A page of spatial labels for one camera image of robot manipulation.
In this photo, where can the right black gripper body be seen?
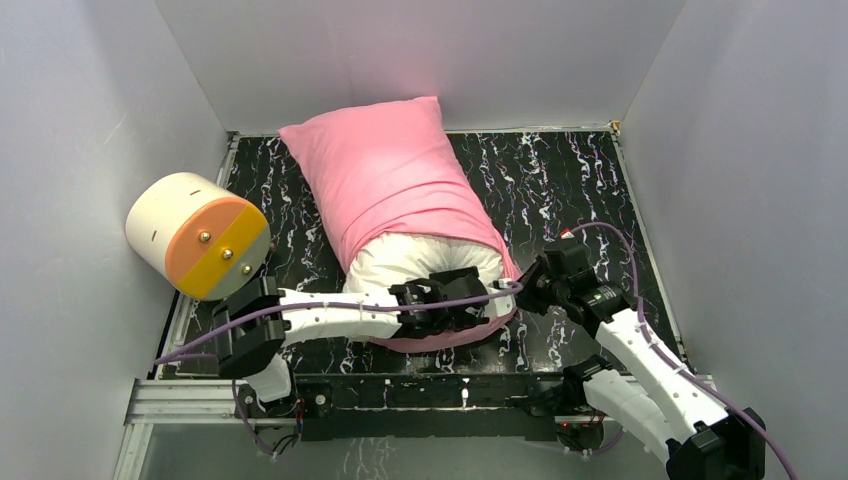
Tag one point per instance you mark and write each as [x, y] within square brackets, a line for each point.
[540, 290]

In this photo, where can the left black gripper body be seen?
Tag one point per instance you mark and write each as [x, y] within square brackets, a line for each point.
[466, 299]

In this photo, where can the white pillow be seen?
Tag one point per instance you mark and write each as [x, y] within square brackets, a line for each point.
[394, 258]

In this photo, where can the pink pillowcase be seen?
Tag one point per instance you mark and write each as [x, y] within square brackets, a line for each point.
[388, 168]

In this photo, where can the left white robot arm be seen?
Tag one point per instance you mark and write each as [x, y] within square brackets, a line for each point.
[262, 318]

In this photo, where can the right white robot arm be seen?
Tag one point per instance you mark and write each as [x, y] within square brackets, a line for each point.
[691, 432]

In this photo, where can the white orange yellow cylinder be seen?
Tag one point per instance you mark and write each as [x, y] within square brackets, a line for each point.
[205, 240]

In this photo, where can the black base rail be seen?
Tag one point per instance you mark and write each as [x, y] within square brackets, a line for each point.
[525, 405]

